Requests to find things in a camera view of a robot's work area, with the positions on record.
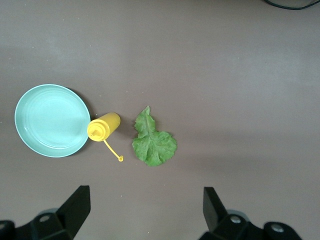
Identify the mint green plate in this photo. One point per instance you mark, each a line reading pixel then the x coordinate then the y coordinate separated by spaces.
pixel 51 120

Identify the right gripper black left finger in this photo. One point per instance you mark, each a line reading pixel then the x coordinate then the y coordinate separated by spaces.
pixel 73 210

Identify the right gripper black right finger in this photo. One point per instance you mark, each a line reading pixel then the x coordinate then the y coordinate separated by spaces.
pixel 213 210

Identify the green lettuce leaf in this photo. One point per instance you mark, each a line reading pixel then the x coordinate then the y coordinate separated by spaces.
pixel 153 147

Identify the yellow mustard squeeze bottle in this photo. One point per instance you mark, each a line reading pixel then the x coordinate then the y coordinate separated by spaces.
pixel 106 125

